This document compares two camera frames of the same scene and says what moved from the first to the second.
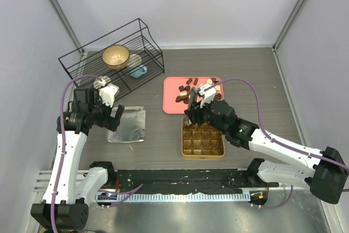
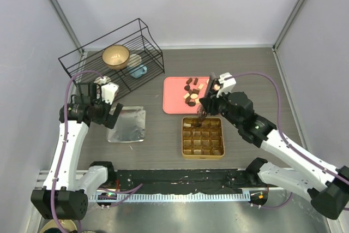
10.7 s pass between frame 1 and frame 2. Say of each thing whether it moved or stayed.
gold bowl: stayed
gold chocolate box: stayed
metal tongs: moved
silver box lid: stayed
